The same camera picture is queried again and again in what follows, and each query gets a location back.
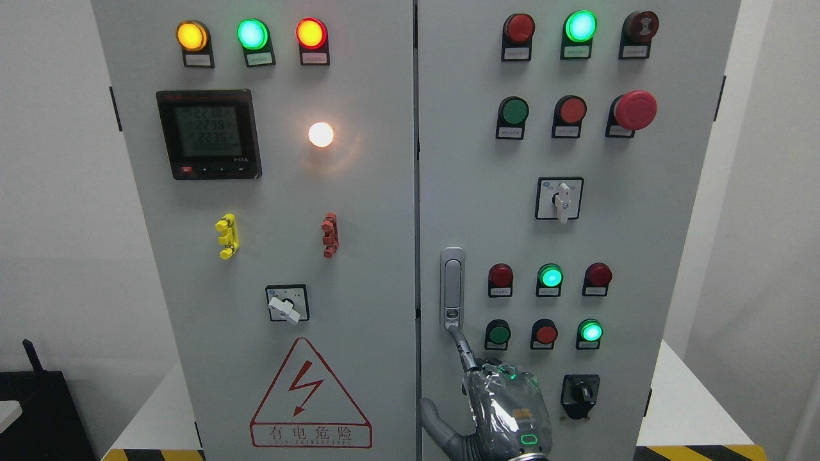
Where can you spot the red emergency stop button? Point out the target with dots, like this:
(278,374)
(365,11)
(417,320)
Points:
(629,113)

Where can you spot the grey robot hand plastic wrapped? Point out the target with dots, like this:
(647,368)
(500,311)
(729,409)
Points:
(509,411)

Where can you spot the white selector switch left door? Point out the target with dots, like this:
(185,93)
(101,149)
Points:
(288,303)

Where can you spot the green lit button lower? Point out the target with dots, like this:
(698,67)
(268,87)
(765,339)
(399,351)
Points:
(589,334)

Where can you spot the yellow terminal clip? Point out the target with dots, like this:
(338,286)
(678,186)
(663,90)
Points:
(227,236)

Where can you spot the green push button upper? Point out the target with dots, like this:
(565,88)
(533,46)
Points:
(511,116)

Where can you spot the grey cabinet door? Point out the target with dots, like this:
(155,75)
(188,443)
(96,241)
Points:
(362,299)
(479,193)

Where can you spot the green push button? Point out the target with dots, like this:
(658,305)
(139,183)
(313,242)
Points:
(511,116)
(497,335)

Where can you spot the red push button lower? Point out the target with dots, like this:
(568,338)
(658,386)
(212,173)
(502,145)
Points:
(543,335)

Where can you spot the green lit light middle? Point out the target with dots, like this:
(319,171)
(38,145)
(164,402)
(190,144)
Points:
(549,281)

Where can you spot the white selector switch upper right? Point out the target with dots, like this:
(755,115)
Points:
(558,198)

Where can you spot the black digital power meter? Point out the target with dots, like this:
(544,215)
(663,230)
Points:
(210,134)

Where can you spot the white lit indicator light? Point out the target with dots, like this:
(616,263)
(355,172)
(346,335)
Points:
(321,134)

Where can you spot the silver door handle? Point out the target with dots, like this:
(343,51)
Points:
(451,297)

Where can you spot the black red buzzer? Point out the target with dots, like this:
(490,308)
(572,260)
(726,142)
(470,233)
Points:
(637,33)

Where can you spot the red terminal clip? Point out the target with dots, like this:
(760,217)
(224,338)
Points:
(330,237)

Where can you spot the green lit light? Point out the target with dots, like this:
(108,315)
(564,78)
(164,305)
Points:
(579,29)
(549,281)

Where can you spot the red electrical hazard warning sticker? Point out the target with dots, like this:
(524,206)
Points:
(306,406)

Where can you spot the dark red light middle left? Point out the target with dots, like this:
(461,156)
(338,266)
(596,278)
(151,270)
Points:
(500,281)

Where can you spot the dark red light middle right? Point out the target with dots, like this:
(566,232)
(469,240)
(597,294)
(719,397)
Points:
(596,280)

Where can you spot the dark red light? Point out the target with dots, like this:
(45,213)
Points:
(596,280)
(517,34)
(500,281)

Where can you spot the green push button lower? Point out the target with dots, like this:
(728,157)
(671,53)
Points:
(497,335)

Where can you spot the yellow indicator light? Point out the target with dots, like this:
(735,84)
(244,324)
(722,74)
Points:
(196,44)

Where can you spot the right grey cabinet door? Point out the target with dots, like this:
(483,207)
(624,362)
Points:
(479,193)

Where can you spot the red lit indicator light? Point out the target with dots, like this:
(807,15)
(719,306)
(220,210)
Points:
(313,41)

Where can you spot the black box with antenna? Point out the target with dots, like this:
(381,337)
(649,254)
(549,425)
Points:
(49,427)

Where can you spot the green lit light top right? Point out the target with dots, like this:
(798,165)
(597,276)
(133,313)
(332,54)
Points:
(579,29)

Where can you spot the red push button upper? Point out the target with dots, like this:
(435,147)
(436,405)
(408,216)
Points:
(568,116)

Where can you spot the dark red light top right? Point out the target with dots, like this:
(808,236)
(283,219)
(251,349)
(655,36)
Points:
(517,34)

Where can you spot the red push button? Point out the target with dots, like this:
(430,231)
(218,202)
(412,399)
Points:
(568,116)
(543,335)

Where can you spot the green indicator light top left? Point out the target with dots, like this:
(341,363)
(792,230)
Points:
(254,37)

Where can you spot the black rotary switch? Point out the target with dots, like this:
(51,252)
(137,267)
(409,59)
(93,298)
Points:
(579,394)

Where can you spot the left grey cabinet door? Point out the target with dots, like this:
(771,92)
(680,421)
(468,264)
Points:
(362,299)

